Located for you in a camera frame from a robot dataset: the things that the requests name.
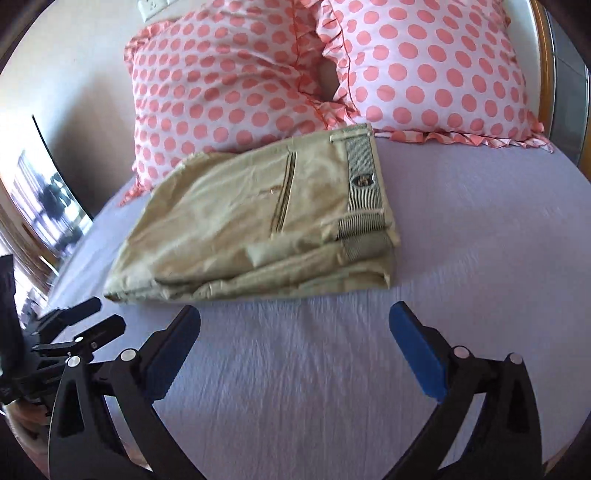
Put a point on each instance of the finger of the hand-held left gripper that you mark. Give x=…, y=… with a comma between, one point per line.
x=99, y=334
x=76, y=311

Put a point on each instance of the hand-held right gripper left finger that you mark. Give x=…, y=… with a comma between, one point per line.
x=168, y=353

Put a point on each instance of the dark framed mirror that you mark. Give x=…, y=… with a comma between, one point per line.
x=53, y=189

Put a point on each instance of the white wall socket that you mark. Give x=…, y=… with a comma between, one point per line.
x=154, y=7

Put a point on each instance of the wooden bed frame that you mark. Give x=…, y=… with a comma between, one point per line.
x=545, y=60

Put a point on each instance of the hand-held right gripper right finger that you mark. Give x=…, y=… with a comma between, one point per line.
x=418, y=350

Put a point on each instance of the lavender bed sheet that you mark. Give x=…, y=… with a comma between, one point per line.
x=351, y=332

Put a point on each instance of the khaki pants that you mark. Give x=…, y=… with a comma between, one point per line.
x=258, y=217

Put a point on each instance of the pink polka dot pillow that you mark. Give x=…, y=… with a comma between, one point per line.
x=429, y=69
x=221, y=87

